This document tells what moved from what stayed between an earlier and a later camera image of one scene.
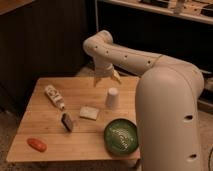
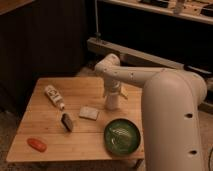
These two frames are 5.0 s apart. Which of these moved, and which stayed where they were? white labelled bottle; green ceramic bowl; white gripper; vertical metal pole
Moved: white gripper
Stayed: green ceramic bowl; white labelled bottle; vertical metal pole
